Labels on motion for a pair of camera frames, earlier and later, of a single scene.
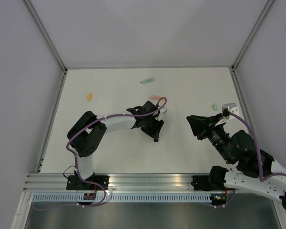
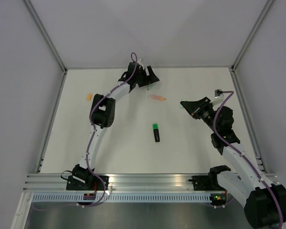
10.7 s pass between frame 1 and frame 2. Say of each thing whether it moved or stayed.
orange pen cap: stayed
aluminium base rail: stayed
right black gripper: moved
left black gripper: moved
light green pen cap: moved
